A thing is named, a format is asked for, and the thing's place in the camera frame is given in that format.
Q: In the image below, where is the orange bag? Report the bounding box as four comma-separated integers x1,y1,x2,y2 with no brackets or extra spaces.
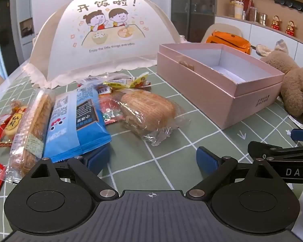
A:
206,30,251,54

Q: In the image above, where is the long biscuit packet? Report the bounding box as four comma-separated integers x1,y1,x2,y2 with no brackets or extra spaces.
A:
6,88,55,184

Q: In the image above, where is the white sideboard cabinet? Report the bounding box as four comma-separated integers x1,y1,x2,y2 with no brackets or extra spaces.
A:
215,15,303,63

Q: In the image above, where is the red gold figurine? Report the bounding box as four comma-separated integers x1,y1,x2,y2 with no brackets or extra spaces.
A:
271,16,282,31
285,21,297,36

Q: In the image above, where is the bread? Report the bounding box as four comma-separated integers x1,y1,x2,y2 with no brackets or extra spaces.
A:
116,89,185,147

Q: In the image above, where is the cream bottle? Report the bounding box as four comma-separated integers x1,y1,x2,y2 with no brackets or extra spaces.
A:
234,1,244,19

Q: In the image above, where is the round cracker packet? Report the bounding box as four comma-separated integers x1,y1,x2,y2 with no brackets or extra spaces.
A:
4,101,28,142

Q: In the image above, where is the blue snack packet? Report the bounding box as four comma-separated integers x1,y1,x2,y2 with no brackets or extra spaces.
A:
43,86,112,163

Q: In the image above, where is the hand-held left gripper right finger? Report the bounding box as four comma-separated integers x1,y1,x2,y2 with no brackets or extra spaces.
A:
185,146,280,204

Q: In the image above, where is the black wall hook rack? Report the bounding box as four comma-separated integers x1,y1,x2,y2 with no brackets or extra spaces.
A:
274,0,303,14

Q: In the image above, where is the brown plush toy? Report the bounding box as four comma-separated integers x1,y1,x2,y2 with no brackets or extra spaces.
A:
255,40,303,129

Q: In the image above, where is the small orange white packet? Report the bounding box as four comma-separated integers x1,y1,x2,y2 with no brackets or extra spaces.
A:
97,86,115,95

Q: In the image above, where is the dark glass cabinet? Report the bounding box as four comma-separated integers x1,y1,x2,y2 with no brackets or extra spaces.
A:
172,0,218,43

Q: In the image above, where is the yellow snack packet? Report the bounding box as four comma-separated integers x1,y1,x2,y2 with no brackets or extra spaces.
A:
102,73,152,89

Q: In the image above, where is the clear packet barcode label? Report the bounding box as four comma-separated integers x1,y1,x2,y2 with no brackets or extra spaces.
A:
77,77,104,86

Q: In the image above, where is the red green candy packet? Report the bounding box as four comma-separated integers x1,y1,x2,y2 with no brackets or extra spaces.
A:
98,98,122,125

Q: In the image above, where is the printed mesh food cover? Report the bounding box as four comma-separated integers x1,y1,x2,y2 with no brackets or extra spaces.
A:
21,0,190,89

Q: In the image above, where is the pink cardboard box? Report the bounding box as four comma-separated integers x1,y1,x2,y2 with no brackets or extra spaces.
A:
157,43,285,129

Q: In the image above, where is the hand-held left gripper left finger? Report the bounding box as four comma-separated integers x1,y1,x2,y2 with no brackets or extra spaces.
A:
23,145,120,204

